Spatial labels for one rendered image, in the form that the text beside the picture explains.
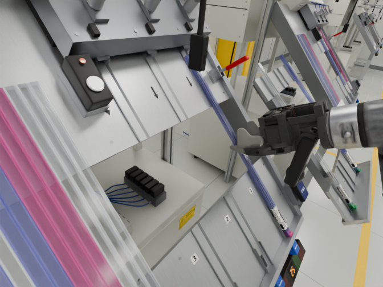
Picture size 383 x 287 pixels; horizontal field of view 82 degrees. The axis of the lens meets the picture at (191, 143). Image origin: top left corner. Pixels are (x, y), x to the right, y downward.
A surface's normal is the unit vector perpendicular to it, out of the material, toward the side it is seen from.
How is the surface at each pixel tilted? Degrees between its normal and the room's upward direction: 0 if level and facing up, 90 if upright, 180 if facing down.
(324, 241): 0
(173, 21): 45
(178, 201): 0
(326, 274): 0
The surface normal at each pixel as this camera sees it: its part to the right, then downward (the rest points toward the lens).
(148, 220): 0.09, -0.83
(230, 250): 0.61, -0.31
